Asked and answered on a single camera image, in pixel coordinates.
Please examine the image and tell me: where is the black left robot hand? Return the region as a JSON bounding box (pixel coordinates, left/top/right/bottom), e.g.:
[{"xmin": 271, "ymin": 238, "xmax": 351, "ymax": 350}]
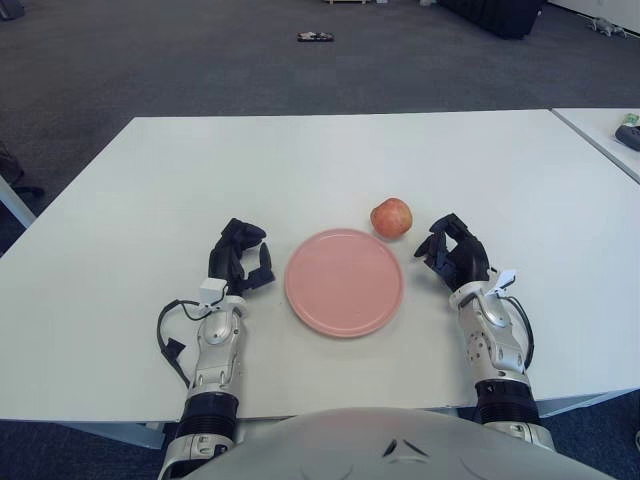
[{"xmin": 207, "ymin": 216, "xmax": 278, "ymax": 301}]

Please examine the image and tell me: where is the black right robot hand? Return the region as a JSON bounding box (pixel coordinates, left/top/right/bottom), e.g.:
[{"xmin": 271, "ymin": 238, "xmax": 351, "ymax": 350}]
[{"xmin": 412, "ymin": 213, "xmax": 492, "ymax": 294}]

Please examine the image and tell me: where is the red yellow apple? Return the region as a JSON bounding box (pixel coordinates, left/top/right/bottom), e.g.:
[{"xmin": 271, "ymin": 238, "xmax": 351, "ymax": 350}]
[{"xmin": 369, "ymin": 197, "xmax": 414, "ymax": 242}]

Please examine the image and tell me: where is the pink round plate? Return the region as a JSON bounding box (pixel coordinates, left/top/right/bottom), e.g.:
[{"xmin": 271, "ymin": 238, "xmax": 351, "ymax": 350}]
[{"xmin": 284, "ymin": 227, "xmax": 406, "ymax": 339}]

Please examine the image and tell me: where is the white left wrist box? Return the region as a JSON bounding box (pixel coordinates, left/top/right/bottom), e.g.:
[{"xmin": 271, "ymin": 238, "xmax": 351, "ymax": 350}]
[{"xmin": 198, "ymin": 278, "xmax": 229, "ymax": 307}]

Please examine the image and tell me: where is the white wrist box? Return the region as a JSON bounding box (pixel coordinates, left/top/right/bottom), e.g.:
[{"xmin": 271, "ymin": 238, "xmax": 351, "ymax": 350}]
[
  {"xmin": 198, "ymin": 278, "xmax": 229, "ymax": 307},
  {"xmin": 492, "ymin": 269, "xmax": 519, "ymax": 296}
]

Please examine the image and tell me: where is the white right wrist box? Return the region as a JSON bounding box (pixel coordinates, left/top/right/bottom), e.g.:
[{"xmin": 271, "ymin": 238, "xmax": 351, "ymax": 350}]
[{"xmin": 492, "ymin": 269, "xmax": 519, "ymax": 296}]

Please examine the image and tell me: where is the dark grey handheld controller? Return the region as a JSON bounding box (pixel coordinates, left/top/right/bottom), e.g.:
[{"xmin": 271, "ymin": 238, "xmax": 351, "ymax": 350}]
[{"xmin": 613, "ymin": 124, "xmax": 640, "ymax": 149}]

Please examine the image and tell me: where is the white side table edge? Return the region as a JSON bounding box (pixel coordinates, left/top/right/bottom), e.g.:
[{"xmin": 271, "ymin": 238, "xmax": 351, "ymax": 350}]
[{"xmin": 0, "ymin": 174, "xmax": 37, "ymax": 231}]

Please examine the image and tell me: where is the grey robot torso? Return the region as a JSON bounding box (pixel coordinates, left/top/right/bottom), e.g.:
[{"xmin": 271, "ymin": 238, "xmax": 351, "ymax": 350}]
[{"xmin": 179, "ymin": 405, "xmax": 601, "ymax": 480}]

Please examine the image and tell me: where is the black furniture block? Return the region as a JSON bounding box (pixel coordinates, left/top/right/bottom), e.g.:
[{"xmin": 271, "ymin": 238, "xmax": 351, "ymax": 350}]
[{"xmin": 437, "ymin": 0, "xmax": 546, "ymax": 41}]

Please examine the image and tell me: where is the grey robot dog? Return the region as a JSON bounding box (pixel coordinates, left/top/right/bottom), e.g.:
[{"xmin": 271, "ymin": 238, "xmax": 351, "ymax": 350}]
[{"xmin": 587, "ymin": 17, "xmax": 629, "ymax": 36}]

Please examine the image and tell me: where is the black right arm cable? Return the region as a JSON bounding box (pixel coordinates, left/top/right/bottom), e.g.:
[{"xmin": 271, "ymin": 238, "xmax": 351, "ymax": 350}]
[{"xmin": 504, "ymin": 294, "xmax": 535, "ymax": 374}]

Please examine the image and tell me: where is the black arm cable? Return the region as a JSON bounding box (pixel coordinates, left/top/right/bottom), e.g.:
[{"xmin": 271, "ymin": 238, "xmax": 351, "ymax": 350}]
[
  {"xmin": 504, "ymin": 294, "xmax": 535, "ymax": 374},
  {"xmin": 156, "ymin": 298, "xmax": 211, "ymax": 392}
]

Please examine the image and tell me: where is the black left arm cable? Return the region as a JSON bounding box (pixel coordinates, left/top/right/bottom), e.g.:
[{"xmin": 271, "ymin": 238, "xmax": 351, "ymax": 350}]
[{"xmin": 156, "ymin": 298, "xmax": 211, "ymax": 392}]

